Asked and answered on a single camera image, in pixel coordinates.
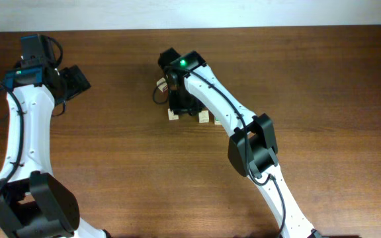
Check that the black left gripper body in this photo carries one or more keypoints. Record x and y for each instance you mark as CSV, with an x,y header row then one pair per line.
x,y
73,85

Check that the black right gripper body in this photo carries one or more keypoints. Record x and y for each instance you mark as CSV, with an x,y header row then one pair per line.
x,y
183,103

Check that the plain T wooden block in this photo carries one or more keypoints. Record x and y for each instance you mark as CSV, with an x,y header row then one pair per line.
x,y
171,115

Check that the red E wooden block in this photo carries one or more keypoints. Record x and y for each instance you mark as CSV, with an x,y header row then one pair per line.
x,y
203,116

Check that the green V wooden block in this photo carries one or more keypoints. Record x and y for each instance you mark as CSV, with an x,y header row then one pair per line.
x,y
217,121

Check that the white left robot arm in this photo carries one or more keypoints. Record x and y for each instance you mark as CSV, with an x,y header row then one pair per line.
x,y
33,203

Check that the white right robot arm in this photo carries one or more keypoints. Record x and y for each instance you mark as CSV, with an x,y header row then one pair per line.
x,y
252,148

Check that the red Y wooden block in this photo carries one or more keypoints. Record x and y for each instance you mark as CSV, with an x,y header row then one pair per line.
x,y
162,85

